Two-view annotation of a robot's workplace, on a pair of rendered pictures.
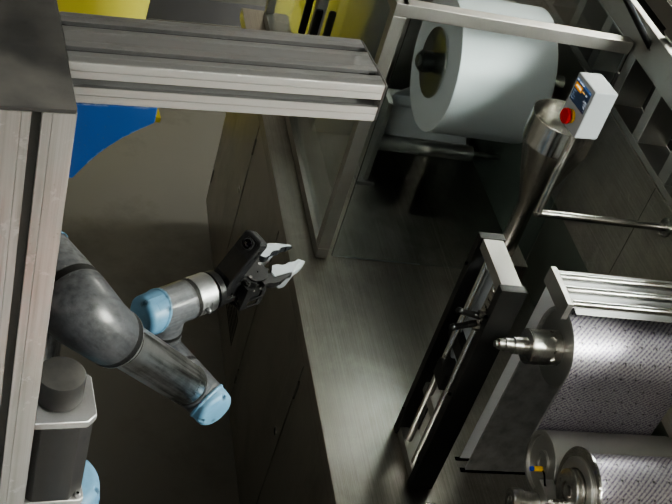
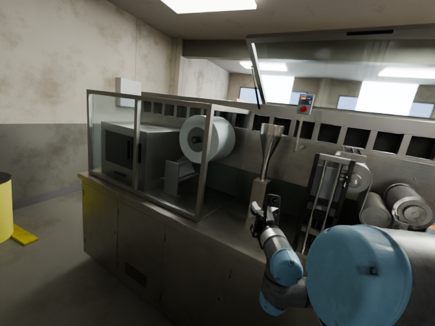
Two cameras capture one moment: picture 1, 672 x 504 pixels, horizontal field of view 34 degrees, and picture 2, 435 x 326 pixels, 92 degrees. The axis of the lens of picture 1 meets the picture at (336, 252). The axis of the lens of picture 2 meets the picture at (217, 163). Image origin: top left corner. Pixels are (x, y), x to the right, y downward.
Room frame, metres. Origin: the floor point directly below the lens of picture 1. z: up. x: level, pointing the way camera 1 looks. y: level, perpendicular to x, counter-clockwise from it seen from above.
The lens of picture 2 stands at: (1.21, 0.72, 1.58)
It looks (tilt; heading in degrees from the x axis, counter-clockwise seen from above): 14 degrees down; 320
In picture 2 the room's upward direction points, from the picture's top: 8 degrees clockwise
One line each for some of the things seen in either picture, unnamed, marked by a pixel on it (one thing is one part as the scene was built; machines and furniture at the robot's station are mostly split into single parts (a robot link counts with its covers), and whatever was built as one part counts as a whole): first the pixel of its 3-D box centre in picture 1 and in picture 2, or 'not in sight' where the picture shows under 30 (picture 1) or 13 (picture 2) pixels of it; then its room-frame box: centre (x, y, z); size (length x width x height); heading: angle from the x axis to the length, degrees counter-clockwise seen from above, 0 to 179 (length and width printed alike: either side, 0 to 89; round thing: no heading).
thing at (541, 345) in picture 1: (540, 347); (353, 180); (1.54, -0.40, 1.33); 0.06 x 0.06 x 0.06; 21
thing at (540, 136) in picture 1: (560, 129); (272, 129); (2.03, -0.35, 1.50); 0.14 x 0.14 x 0.06
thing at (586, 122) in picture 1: (584, 105); (305, 104); (1.84, -0.34, 1.66); 0.07 x 0.07 x 0.10; 28
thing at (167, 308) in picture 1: (165, 308); (281, 260); (1.45, 0.26, 1.21); 0.11 x 0.08 x 0.09; 144
